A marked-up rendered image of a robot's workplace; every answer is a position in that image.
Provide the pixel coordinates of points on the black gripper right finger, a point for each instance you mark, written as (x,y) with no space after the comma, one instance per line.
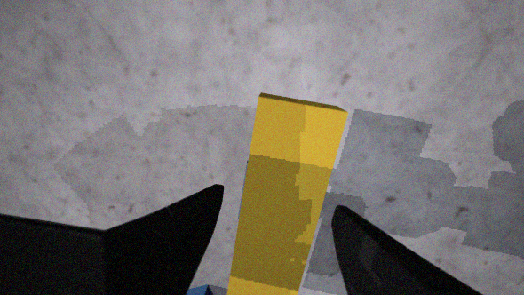
(373,263)

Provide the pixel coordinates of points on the blue rectangular block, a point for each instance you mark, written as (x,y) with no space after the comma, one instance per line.
(202,290)

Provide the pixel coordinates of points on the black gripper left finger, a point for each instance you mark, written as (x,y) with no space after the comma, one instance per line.
(156,254)

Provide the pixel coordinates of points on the yellow bar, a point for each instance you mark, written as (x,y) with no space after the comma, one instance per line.
(292,152)

